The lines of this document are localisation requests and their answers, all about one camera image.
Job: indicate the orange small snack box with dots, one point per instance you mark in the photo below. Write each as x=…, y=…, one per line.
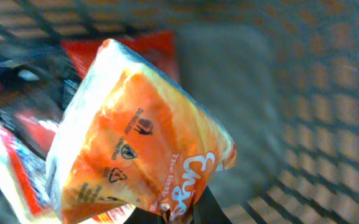
x=131, y=135

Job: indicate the dark red snack packet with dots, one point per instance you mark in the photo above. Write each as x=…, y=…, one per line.
x=36, y=85

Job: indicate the grey plastic mesh basket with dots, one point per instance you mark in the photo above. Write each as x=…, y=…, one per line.
x=283, y=76

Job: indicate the yellow snack bag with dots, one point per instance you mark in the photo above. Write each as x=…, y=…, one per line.
x=22, y=180

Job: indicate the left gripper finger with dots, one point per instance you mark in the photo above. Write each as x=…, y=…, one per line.
x=208, y=211

